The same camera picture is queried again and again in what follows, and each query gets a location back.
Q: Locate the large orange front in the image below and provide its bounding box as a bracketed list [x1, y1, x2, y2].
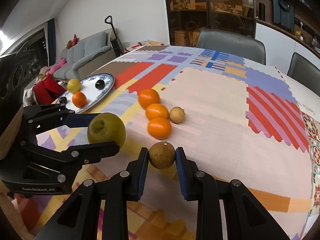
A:
[72, 92, 87, 108]

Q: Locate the dark plum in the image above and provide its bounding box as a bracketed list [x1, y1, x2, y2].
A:
[95, 79, 105, 90]
[59, 96, 67, 104]

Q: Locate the green apple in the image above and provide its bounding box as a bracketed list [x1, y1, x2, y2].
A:
[87, 113, 126, 148]

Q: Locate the yellow-green pear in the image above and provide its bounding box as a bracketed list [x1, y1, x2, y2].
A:
[67, 79, 81, 94]

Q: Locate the orange mandarin back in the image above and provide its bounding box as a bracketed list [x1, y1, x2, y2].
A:
[138, 89, 160, 109]

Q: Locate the orange mandarin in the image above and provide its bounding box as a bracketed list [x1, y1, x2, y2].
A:
[147, 118, 172, 139]
[138, 89, 160, 109]
[145, 103, 169, 120]

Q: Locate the brown kiwi front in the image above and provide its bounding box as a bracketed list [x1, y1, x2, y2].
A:
[149, 141, 176, 170]

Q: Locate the brown kiwi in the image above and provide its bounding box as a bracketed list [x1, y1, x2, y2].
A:
[149, 141, 176, 170]
[169, 107, 185, 124]

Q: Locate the orange mandarin front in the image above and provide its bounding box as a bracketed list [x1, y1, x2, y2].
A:
[147, 118, 172, 139]

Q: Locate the brown kiwi back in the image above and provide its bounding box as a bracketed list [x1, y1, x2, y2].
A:
[169, 107, 185, 124]

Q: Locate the blue white porcelain plate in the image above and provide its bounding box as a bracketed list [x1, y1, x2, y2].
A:
[55, 74, 116, 114]

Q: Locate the red cloth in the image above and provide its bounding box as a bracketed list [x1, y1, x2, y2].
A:
[33, 74, 66, 105]

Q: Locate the colourful patchwork tablecloth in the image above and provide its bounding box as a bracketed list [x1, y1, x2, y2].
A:
[19, 44, 318, 240]

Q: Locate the pink plush toy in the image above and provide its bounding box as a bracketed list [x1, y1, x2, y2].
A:
[46, 57, 67, 75]

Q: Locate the grey sofa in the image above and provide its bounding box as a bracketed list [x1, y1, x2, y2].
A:
[53, 29, 116, 81]

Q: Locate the black upright vacuum cleaner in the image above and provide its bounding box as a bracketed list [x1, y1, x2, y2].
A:
[104, 15, 124, 57]

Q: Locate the floral patterned mat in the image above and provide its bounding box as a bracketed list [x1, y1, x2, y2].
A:
[301, 112, 320, 216]

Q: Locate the grey chair right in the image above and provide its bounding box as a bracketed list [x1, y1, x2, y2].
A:
[287, 52, 319, 89]

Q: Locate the grey chair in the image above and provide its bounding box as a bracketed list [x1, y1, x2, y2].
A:
[287, 52, 319, 89]
[196, 28, 266, 65]

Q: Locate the grey chair left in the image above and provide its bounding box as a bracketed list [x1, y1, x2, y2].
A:
[196, 28, 266, 65]

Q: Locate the dark glass cabinet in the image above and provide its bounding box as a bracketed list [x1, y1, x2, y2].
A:
[165, 0, 256, 47]

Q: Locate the black wall coffee machine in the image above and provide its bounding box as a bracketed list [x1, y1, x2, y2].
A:
[272, 0, 295, 32]

